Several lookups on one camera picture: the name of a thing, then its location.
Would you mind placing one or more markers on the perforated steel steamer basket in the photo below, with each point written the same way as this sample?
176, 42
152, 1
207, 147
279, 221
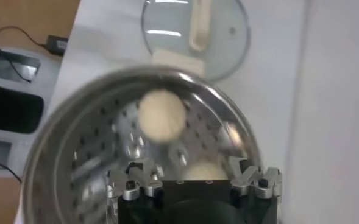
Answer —
90, 137

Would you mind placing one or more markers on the white steamed baozi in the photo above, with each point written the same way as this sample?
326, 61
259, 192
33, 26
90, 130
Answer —
205, 172
161, 115

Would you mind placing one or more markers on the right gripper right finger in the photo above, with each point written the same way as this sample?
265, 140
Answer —
264, 188

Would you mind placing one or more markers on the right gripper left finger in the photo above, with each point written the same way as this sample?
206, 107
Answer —
130, 192

